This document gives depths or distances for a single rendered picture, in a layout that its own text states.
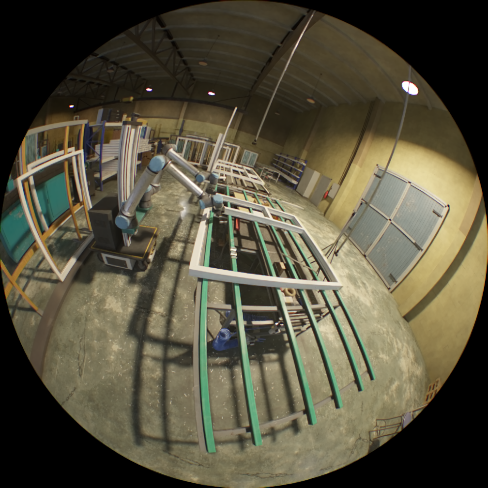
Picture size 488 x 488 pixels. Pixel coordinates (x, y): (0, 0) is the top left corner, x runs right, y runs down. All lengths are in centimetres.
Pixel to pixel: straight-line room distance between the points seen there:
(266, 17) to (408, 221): 991
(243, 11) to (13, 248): 988
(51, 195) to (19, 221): 96
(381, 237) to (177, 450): 771
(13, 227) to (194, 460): 395
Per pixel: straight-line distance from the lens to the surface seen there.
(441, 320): 672
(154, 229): 238
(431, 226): 673
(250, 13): 900
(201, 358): 82
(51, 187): 411
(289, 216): 257
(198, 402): 83
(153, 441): 188
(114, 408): 190
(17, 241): 383
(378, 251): 709
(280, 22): 892
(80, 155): 276
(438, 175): 755
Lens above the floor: 168
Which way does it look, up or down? 34 degrees down
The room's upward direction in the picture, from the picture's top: 22 degrees clockwise
